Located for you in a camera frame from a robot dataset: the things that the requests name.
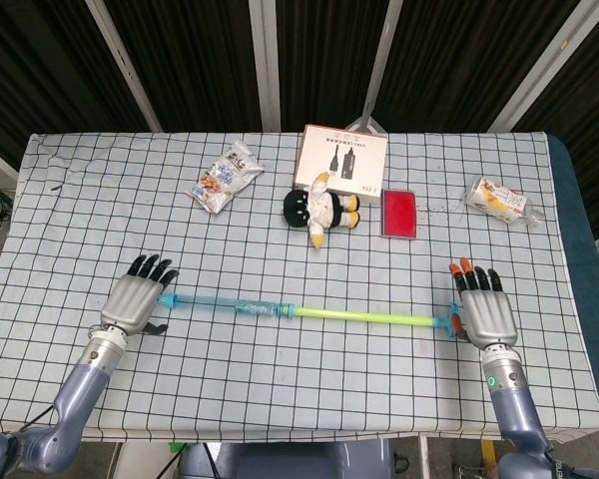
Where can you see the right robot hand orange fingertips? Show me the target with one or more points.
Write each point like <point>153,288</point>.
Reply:
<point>489,314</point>

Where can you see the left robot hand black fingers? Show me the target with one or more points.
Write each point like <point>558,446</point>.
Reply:
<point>130,304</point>

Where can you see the green and blue water squirter tube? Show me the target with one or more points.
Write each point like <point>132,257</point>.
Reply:
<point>209,302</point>

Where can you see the blue green water squirter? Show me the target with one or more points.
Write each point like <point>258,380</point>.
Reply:
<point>369,317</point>

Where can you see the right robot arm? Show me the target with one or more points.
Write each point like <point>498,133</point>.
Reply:
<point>519,414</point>

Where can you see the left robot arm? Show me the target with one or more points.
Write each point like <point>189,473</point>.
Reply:
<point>75,389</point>

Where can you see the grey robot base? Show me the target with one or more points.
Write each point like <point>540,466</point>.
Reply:
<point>284,461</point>

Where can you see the red stamp pad case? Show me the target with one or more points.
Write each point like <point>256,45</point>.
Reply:
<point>399,214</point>

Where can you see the blue padded table edge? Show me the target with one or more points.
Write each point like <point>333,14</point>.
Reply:
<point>576,209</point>

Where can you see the white blue snack bag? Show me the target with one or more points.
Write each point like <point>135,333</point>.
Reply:
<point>224,179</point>

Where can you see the white black checkered tablecloth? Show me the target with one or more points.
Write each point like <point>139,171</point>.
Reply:
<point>279,379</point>

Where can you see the black white plush doll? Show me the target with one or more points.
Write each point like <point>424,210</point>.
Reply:
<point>324,207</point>

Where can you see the white cardboard product box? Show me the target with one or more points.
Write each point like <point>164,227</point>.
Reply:
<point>339,154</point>

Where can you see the white frame post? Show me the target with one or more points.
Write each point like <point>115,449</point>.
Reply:
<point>539,70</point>
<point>122,60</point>
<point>379,60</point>
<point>265,65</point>

